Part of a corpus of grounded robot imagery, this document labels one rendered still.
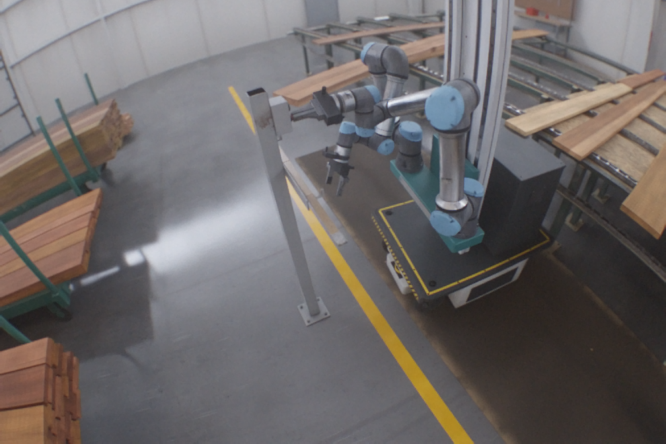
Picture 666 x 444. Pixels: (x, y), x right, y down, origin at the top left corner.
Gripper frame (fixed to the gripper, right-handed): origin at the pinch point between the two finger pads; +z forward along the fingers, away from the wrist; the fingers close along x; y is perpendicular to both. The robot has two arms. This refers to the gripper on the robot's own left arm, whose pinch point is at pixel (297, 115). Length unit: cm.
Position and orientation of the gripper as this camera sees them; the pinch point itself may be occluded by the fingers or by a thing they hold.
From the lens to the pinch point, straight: 109.3
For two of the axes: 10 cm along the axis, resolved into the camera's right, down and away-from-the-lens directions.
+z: -9.0, 3.4, -2.8
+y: 0.9, -4.7, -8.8
